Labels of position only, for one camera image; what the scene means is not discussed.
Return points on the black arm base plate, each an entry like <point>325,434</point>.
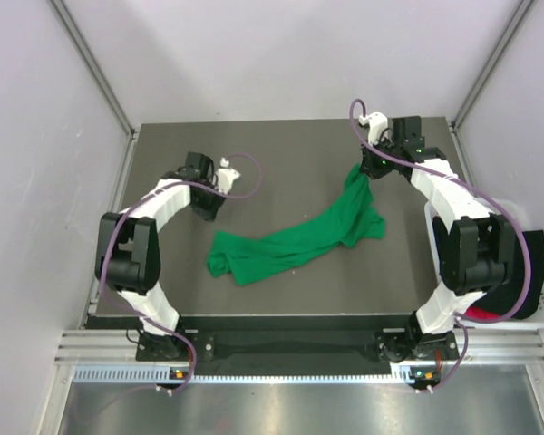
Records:
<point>369,346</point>

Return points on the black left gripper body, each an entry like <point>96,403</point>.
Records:
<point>206,206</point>

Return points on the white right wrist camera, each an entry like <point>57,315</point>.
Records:
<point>376,123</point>

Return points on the aluminium left frame post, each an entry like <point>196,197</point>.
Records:
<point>79,42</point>

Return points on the red t shirt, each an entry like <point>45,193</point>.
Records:
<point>476,314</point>

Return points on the aluminium right frame post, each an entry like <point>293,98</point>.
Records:
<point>498,50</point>

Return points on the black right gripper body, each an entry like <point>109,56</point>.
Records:
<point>376,165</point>

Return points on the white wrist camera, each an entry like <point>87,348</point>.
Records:
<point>376,123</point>
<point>225,176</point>

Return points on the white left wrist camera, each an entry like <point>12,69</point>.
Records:
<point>225,176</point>

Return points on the aluminium frame post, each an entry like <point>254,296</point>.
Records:
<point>79,42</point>
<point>498,50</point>

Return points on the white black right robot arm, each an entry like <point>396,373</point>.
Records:
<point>475,245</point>

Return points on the green t shirt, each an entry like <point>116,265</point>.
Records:
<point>348,220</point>

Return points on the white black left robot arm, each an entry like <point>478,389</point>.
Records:
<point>128,250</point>

